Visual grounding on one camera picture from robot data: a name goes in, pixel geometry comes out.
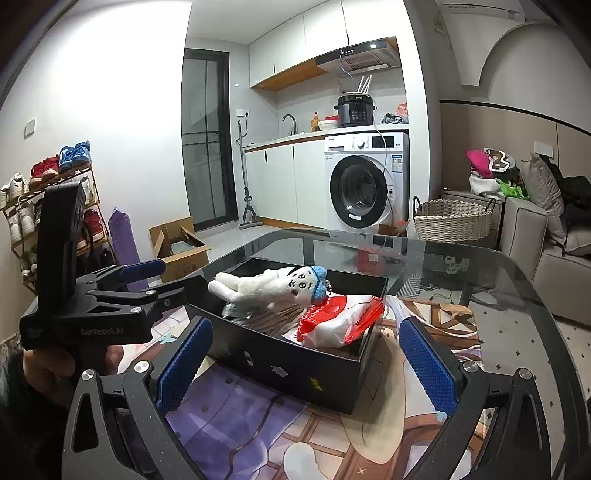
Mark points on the black framed glass door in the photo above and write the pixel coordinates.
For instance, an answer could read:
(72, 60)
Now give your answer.
(206, 138)

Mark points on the red white tissue pack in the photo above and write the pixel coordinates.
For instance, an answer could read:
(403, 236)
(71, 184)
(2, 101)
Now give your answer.
(339, 321)

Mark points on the grey cushion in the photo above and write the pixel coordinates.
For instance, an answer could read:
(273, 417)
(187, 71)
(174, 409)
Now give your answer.
(544, 191)

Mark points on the white plush doll blue hat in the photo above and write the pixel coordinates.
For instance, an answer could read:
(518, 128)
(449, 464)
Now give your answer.
(288, 286)

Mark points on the purple yoga mat roll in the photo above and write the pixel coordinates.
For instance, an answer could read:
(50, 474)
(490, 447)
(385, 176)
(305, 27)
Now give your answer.
(122, 238)

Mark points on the left hand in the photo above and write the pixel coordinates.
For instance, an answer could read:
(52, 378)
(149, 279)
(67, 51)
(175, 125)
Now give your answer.
(42, 368)

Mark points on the black pressure cooker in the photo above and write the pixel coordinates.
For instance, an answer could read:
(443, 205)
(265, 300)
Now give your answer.
(355, 109)

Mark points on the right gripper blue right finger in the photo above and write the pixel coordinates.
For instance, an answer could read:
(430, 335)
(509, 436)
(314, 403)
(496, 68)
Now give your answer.
(435, 366)

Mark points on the pile of colourful clothes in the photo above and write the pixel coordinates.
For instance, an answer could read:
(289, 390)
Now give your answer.
(494, 174)

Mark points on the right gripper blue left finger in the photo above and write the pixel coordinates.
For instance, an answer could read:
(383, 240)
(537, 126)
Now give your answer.
(177, 363)

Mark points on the grey sofa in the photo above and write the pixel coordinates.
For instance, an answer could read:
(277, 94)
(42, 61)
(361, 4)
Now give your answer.
(561, 280)

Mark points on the white kitchen cabinets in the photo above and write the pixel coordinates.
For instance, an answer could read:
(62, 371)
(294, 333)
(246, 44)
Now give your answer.
(288, 183)

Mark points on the range hood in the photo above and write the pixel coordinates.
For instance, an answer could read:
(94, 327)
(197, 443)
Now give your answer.
(364, 58)

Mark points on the woven wicker basket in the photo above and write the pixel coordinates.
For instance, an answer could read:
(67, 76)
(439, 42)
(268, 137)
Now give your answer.
(451, 221)

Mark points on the mop with stand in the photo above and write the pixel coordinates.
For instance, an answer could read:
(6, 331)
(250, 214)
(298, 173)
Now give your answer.
(249, 217)

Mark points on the black storage box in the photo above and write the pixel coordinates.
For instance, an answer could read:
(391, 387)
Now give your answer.
(262, 345)

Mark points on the wooden shoe rack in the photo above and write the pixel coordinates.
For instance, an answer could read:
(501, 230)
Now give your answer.
(62, 208)

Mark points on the black jacket on sofa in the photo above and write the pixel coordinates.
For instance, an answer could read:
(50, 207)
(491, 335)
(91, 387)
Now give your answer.
(576, 196)

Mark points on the cardboard box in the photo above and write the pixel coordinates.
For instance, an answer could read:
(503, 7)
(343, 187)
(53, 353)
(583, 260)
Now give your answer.
(177, 245)

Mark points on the white washing machine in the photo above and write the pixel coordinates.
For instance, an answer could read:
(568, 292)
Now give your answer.
(368, 181)

